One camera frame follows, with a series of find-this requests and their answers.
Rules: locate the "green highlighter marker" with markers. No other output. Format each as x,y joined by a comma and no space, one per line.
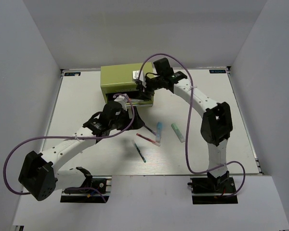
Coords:
178,133

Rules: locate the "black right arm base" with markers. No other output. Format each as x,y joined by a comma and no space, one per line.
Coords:
203,193

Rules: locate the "blue label sticker left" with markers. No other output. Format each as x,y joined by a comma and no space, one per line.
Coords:
72,74

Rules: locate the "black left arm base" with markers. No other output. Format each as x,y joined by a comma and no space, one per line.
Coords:
95,190

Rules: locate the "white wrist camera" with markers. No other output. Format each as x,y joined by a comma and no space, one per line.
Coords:
139,77
122,99

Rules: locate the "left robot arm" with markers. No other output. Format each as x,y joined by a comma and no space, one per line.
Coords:
41,173

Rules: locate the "blue highlighter marker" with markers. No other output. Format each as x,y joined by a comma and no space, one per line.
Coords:
159,132

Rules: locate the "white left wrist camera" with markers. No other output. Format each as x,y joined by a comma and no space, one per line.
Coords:
122,99

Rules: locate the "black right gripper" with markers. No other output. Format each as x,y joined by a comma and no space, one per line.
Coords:
145,95

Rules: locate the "green gel pen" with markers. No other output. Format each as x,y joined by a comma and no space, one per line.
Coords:
139,151

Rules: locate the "green metal drawer chest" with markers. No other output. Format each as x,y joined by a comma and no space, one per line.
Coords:
121,79

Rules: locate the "purple gel pen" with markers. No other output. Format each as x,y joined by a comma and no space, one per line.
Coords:
149,129

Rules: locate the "blue label sticker right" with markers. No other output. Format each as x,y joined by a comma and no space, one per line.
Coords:
217,71

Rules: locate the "blue label sticker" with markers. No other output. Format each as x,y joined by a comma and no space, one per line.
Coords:
72,74
217,71

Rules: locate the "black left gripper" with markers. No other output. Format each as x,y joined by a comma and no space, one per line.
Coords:
136,123

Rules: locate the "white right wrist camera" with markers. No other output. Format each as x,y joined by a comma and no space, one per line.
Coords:
139,77

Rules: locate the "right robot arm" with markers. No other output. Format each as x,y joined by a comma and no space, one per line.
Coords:
216,124

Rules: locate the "red gel pen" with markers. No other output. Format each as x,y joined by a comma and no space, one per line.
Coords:
148,139

